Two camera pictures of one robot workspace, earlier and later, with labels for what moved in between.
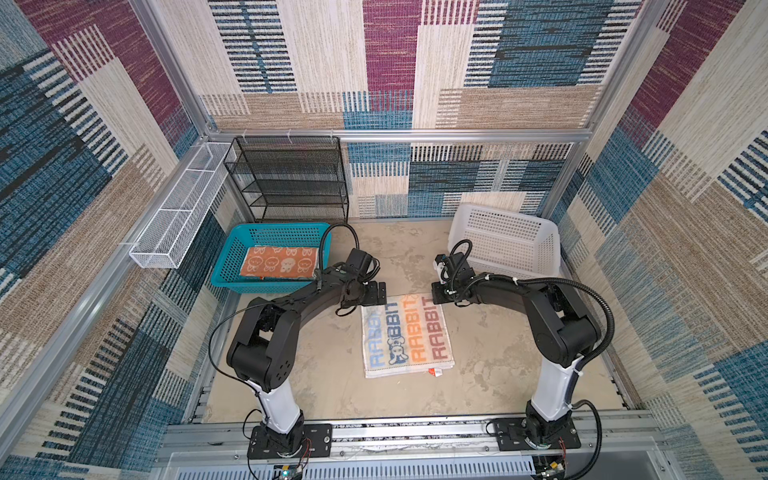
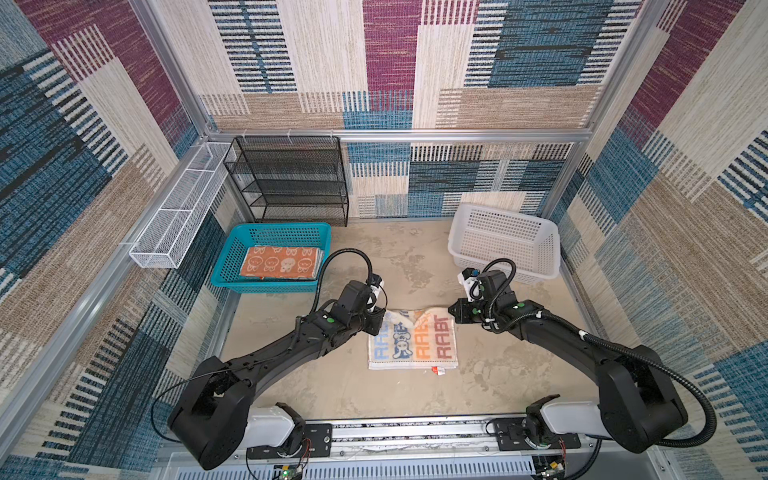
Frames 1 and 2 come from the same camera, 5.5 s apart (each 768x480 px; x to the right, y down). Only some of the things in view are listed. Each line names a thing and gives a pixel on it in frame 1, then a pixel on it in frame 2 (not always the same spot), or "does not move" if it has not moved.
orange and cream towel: [280, 262] does not move
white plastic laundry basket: [506, 242] does not move
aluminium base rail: [612, 448] does not move
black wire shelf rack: [291, 179] does not move
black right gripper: [439, 298] → [462, 316]
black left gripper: [372, 297] → [376, 315]
